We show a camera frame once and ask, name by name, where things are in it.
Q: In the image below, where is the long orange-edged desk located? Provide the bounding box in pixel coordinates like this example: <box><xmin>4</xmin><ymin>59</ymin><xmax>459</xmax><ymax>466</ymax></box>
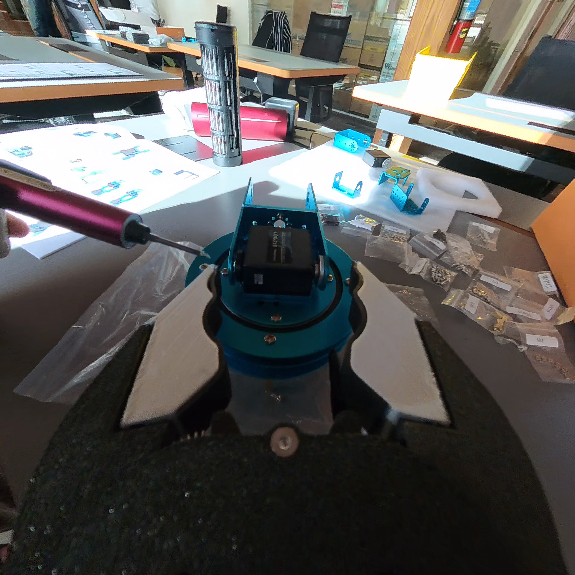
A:
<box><xmin>85</xmin><ymin>29</ymin><xmax>361</xmax><ymax>122</ymax></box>

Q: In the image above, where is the grey screwdriver bit holder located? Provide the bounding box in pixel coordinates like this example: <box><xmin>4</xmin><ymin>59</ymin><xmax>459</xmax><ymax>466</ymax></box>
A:
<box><xmin>195</xmin><ymin>19</ymin><xmax>244</xmax><ymax>166</ymax></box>

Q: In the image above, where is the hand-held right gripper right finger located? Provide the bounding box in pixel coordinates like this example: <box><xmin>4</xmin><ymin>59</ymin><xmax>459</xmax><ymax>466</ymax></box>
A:
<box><xmin>351</xmin><ymin>260</ymin><xmax>452</xmax><ymax>425</ymax></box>

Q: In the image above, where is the small grey device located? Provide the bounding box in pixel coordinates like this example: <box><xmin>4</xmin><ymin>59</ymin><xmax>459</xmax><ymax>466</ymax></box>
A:
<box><xmin>266</xmin><ymin>97</ymin><xmax>301</xmax><ymax>134</ymax></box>

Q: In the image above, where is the blue toy robot arm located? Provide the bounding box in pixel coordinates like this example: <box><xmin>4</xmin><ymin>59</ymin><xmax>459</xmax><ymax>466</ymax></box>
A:
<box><xmin>185</xmin><ymin>179</ymin><xmax>361</xmax><ymax>379</ymax></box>

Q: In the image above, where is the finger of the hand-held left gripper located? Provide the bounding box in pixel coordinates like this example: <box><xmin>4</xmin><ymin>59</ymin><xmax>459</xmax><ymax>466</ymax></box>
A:
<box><xmin>0</xmin><ymin>159</ymin><xmax>52</xmax><ymax>184</ymax></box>

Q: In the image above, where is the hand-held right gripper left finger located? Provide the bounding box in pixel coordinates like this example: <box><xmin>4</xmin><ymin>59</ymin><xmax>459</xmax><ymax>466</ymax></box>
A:
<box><xmin>120</xmin><ymin>264</ymin><xmax>225</xmax><ymax>427</ymax></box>

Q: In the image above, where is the thin blue U bracket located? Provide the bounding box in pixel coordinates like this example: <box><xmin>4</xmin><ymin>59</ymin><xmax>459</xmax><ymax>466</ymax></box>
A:
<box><xmin>333</xmin><ymin>171</ymin><xmax>364</xmax><ymax>198</ymax></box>

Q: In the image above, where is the red fire extinguisher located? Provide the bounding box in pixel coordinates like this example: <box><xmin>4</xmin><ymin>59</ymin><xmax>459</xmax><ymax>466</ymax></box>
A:
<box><xmin>445</xmin><ymin>0</ymin><xmax>483</xmax><ymax>53</ymax></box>

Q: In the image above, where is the blue round-ended metal bracket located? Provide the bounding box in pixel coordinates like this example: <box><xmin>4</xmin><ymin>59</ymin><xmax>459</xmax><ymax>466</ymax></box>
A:
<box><xmin>334</xmin><ymin>128</ymin><xmax>372</xmax><ymax>152</ymax></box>

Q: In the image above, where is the dark-topped orange-edged desk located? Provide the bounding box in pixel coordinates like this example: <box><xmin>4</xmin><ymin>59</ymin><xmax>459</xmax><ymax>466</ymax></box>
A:
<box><xmin>0</xmin><ymin>34</ymin><xmax>185</xmax><ymax>120</ymax></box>

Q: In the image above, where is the black flat panel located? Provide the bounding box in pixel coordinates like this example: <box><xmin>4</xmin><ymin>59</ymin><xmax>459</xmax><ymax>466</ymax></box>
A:
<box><xmin>503</xmin><ymin>35</ymin><xmax>575</xmax><ymax>112</ymax></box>

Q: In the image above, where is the yellow plastic bin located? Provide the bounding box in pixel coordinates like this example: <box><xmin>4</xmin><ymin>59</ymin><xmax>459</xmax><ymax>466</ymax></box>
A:
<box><xmin>406</xmin><ymin>45</ymin><xmax>477</xmax><ymax>103</ymax></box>

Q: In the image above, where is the large clear plastic bag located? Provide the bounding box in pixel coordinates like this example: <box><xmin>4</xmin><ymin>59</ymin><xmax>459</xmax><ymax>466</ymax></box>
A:
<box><xmin>13</xmin><ymin>241</ymin><xmax>440</xmax><ymax>434</ymax></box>

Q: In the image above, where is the person's left hand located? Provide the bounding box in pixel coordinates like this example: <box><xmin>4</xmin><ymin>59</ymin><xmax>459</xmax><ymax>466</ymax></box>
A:
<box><xmin>4</xmin><ymin>211</ymin><xmax>32</xmax><ymax>241</ymax></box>

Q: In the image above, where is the white desk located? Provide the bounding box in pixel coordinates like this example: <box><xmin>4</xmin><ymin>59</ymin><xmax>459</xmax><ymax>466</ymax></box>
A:
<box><xmin>0</xmin><ymin>86</ymin><xmax>575</xmax><ymax>575</ymax></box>

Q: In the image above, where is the white foam sheet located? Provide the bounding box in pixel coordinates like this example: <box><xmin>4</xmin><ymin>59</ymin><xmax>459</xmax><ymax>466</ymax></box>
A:
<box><xmin>270</xmin><ymin>142</ymin><xmax>503</xmax><ymax>224</ymax></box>

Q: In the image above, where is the black office chair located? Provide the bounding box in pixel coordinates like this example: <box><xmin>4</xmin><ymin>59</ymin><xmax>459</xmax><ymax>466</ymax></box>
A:
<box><xmin>297</xmin><ymin>11</ymin><xmax>352</xmax><ymax>122</ymax></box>

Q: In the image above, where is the black cable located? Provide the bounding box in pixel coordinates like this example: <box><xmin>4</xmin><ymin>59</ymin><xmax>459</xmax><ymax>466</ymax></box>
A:
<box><xmin>294</xmin><ymin>122</ymin><xmax>326</xmax><ymax>150</ymax></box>

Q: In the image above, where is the white crumpled wrapper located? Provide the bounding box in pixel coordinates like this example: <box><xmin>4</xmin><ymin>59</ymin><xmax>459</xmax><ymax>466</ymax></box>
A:
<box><xmin>163</xmin><ymin>88</ymin><xmax>204</xmax><ymax>132</ymax></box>

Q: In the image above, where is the group of small screw bags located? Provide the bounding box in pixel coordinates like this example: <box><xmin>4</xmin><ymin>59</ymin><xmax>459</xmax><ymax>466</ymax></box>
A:
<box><xmin>317</xmin><ymin>204</ymin><xmax>575</xmax><ymax>386</ymax></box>

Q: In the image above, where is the printed instruction sheet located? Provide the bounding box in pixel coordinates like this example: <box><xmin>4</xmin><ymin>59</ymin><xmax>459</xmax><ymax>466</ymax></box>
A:
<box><xmin>0</xmin><ymin>124</ymin><xmax>220</xmax><ymax>260</ymax></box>

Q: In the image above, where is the black striped jacket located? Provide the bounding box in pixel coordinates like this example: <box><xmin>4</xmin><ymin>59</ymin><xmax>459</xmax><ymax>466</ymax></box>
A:
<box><xmin>253</xmin><ymin>9</ymin><xmax>293</xmax><ymax>53</ymax></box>

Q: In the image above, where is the red electric screwdriver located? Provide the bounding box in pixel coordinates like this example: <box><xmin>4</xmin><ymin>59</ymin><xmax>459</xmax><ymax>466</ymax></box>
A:
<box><xmin>0</xmin><ymin>171</ymin><xmax>211</xmax><ymax>258</ymax></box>

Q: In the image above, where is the red cylindrical case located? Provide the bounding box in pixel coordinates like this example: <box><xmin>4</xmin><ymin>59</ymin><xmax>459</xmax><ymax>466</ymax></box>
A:
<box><xmin>192</xmin><ymin>103</ymin><xmax>287</xmax><ymax>142</ymax></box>

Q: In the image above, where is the white side table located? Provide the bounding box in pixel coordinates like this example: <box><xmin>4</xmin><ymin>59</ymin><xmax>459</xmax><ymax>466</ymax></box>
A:
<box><xmin>352</xmin><ymin>81</ymin><xmax>575</xmax><ymax>186</ymax></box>

